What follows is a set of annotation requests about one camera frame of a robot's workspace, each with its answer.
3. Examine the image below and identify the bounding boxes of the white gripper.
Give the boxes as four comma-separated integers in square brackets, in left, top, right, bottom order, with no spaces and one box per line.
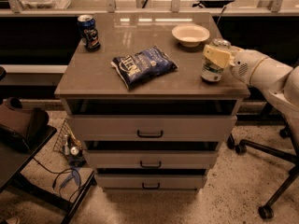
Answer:
[203,45,267,85]

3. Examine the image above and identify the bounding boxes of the green 7up soda can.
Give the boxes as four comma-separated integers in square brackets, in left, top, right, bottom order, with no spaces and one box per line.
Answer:
[201,38,231,82]

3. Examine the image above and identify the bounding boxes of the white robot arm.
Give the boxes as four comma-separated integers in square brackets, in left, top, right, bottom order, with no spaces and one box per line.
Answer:
[203,45,299,144]

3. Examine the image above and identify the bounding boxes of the white paper bowl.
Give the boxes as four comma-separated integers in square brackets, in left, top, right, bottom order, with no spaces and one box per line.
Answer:
[172,23,210,48]

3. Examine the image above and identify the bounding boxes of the blue pepsi can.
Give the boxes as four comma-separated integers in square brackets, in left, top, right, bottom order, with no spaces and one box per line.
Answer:
[78,15,101,51]

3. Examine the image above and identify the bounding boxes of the grey drawer cabinet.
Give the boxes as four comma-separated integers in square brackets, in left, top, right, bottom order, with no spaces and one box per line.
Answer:
[54,12,251,194]

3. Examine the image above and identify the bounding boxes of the blue chip bag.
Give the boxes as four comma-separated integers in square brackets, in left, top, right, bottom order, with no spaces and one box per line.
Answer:
[111,46,178,90]

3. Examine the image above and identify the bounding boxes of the top grey drawer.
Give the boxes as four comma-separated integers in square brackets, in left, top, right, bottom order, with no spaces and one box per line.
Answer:
[66,115,236,142]

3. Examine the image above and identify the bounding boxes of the grey drawer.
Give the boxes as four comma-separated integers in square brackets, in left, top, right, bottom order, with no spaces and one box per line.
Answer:
[94,175,207,189]
[66,115,236,142]
[83,150,218,169]

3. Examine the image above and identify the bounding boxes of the middle grey drawer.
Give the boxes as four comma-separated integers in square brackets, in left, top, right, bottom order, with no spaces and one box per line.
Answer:
[83,150,218,169]

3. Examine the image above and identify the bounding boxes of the bottom grey drawer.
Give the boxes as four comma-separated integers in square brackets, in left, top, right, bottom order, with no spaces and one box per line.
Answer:
[94,175,207,189]

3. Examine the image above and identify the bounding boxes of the brown bag on table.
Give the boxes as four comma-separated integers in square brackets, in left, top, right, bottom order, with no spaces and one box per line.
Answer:
[0,97,49,153]

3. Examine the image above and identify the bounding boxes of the black side table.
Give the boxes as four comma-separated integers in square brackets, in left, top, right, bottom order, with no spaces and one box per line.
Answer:
[0,66,96,224]

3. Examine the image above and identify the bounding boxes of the wire basket with items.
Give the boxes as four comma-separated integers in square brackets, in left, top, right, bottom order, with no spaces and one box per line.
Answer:
[53,120,86,167]

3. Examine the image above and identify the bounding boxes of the black floor cable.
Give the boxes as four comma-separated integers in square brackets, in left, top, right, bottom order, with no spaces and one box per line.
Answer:
[32,156,83,198]

